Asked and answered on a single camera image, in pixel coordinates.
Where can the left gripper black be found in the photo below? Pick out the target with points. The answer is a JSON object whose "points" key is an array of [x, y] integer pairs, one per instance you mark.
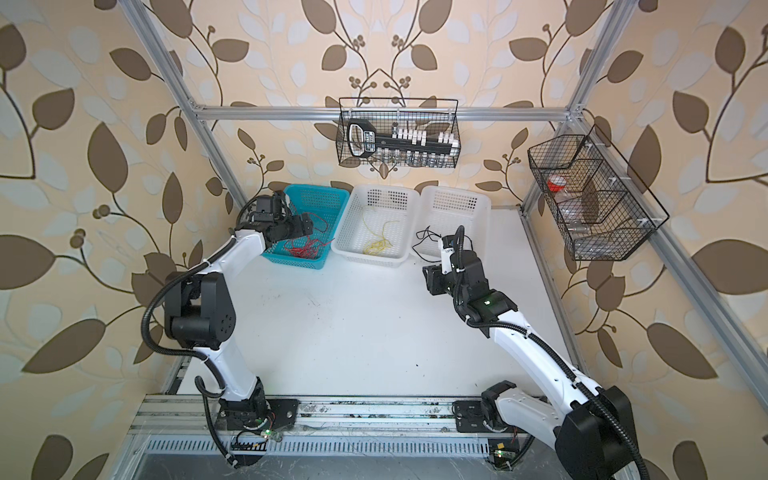
{"points": [[297, 228]]}

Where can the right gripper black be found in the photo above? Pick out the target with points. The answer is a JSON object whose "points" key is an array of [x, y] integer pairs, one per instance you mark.
{"points": [[433, 278]]}

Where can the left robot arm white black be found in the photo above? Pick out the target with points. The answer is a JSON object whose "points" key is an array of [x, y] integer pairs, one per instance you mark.
{"points": [[193, 314]]}

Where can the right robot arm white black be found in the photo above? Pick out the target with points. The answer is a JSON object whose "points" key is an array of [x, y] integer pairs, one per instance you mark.
{"points": [[590, 428]]}

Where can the teal plastic basket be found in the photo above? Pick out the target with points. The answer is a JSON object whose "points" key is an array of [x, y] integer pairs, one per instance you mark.
{"points": [[325, 206]]}

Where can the right white plastic basket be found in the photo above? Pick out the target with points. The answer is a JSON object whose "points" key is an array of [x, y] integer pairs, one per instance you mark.
{"points": [[441, 211]]}

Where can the white plastic basket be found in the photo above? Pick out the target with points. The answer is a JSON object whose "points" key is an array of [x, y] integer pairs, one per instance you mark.
{"points": [[377, 225], [441, 211]]}

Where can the middle white plastic basket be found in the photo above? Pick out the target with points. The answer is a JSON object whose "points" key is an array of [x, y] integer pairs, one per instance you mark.
{"points": [[377, 225]]}

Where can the red capped item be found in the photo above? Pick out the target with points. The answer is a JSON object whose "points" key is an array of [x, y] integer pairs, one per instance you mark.
{"points": [[556, 183]]}

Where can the black tool with vials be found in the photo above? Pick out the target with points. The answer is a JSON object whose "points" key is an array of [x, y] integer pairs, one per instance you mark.
{"points": [[363, 140]]}

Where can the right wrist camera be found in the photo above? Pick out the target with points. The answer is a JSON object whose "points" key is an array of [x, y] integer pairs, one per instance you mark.
{"points": [[446, 251]]}

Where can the back black wire basket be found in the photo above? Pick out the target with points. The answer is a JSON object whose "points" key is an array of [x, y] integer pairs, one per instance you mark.
{"points": [[432, 114]]}

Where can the side black wire basket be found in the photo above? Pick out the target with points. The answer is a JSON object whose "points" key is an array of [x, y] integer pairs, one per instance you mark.
{"points": [[604, 213]]}

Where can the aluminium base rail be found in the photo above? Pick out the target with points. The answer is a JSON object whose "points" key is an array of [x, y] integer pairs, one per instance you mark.
{"points": [[400, 426]]}

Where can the aluminium frame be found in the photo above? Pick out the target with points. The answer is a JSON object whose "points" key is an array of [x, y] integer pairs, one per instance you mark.
{"points": [[741, 349]]}

